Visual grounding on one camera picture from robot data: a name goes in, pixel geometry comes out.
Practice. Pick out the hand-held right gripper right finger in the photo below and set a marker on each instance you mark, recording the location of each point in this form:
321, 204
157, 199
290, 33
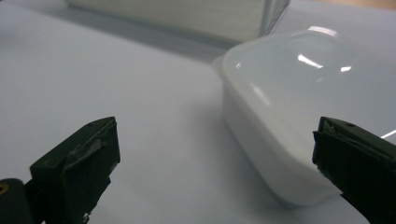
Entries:
361, 158

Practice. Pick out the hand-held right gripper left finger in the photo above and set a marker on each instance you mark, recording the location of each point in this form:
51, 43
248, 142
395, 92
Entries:
77, 168

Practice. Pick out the white plastic tray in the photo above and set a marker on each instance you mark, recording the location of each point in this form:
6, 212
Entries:
280, 102

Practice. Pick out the white rectangular box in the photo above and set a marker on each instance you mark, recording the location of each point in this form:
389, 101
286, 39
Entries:
174, 15

